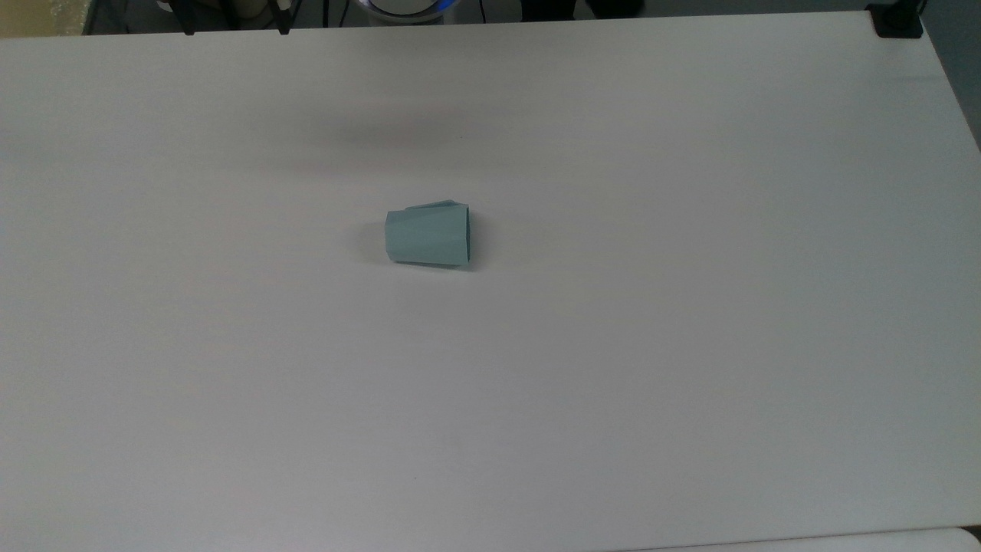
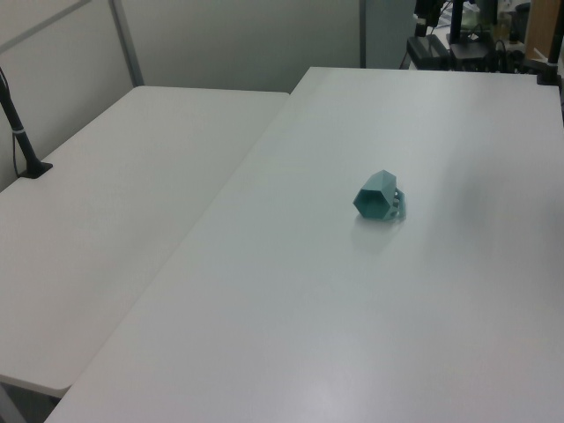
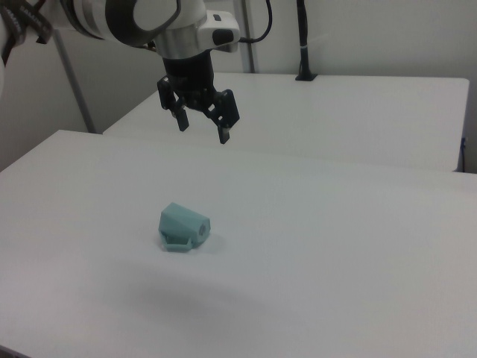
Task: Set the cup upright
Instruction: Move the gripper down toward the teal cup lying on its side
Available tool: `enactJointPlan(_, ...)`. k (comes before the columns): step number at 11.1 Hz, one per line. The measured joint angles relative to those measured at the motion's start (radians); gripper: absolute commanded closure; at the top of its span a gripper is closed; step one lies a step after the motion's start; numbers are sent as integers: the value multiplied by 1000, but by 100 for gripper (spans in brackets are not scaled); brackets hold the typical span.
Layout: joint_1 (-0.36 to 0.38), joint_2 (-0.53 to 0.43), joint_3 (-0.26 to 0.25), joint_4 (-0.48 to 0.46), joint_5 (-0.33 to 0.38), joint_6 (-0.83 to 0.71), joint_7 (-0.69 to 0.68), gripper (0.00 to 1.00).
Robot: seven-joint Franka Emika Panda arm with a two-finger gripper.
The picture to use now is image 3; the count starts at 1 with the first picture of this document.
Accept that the brown printed strap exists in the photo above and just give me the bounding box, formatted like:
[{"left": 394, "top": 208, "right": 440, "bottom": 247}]
[{"left": 0, "top": 0, "right": 54, "bottom": 63}]

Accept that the light teal faceted cup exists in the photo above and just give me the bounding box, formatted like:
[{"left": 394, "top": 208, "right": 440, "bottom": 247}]
[{"left": 158, "top": 201, "right": 212, "bottom": 253}]

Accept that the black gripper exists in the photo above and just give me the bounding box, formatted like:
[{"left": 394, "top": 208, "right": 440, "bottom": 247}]
[{"left": 156, "top": 51, "right": 241, "bottom": 145}]

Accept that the black camera cable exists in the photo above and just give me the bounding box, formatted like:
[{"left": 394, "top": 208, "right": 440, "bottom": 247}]
[{"left": 238, "top": 0, "right": 275, "bottom": 44}]

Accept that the white camera box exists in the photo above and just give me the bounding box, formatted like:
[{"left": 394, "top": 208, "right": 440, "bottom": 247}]
[{"left": 196, "top": 10, "right": 241, "bottom": 53}]

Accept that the grey metal frame post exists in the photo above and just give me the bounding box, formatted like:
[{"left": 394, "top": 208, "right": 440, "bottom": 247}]
[{"left": 242, "top": 0, "right": 259, "bottom": 74}]

